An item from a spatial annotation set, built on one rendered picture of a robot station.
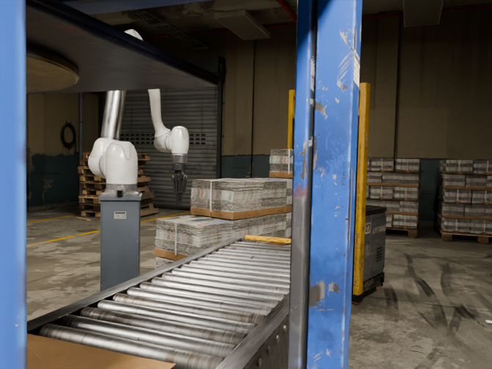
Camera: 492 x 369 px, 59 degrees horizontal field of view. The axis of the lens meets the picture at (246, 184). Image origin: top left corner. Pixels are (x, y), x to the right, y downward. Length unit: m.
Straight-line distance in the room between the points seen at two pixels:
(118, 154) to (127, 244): 0.45
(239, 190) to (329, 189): 2.04
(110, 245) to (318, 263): 1.75
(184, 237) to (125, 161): 0.57
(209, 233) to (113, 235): 0.53
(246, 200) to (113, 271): 0.91
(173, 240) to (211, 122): 7.70
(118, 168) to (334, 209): 1.74
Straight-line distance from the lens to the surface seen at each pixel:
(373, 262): 4.16
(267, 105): 9.77
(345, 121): 0.61
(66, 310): 1.23
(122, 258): 2.30
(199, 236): 2.43
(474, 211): 7.63
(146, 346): 0.98
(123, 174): 2.26
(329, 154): 0.61
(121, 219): 2.26
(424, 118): 9.26
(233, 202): 2.62
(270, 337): 1.03
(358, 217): 3.74
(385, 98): 9.23
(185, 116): 10.49
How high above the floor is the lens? 1.19
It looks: 3 degrees down
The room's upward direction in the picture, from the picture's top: 1 degrees clockwise
